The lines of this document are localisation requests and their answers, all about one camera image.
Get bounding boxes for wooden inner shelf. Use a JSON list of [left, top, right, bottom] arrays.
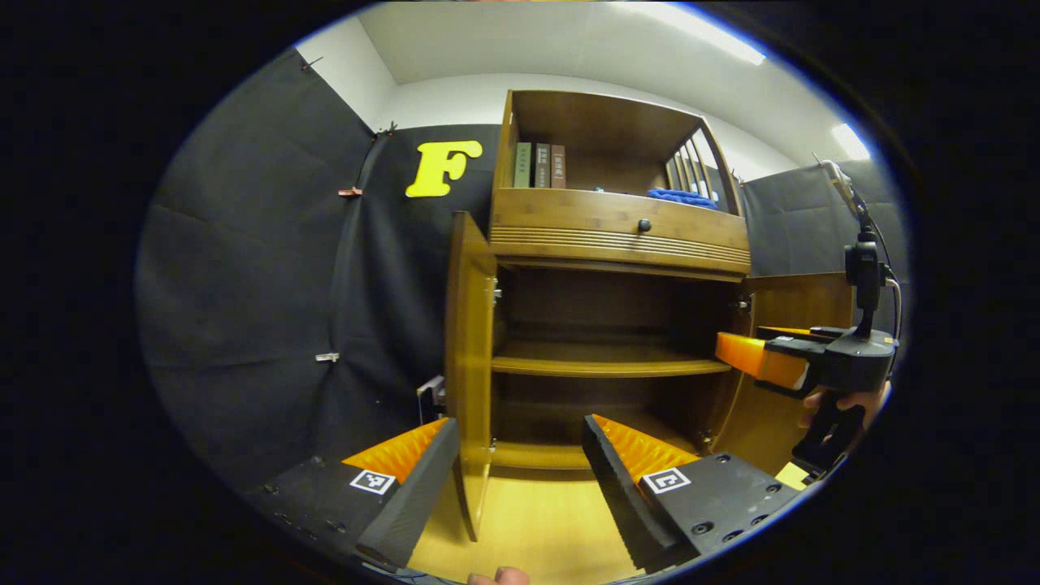
[[491, 339, 733, 379]]

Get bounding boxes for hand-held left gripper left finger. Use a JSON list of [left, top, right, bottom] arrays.
[[244, 417, 462, 570]]

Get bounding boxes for wooden shoe cabinet door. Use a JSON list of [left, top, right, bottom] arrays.
[[444, 210, 499, 543], [702, 271, 856, 477]]

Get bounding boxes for wooden cabinet drawer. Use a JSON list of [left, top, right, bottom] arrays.
[[489, 188, 753, 276]]

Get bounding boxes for black backdrop cloth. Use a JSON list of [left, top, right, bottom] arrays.
[[134, 49, 911, 488]]

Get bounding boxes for wooden double-door shoe cabinet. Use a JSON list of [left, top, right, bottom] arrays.
[[444, 89, 858, 543]]

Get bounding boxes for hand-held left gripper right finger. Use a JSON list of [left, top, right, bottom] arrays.
[[581, 413, 805, 574]]

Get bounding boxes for blue towel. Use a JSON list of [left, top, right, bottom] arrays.
[[647, 188, 721, 211]]

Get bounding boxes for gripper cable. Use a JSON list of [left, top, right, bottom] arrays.
[[815, 154, 904, 342]]

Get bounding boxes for black door handle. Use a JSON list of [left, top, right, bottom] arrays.
[[416, 374, 449, 426]]

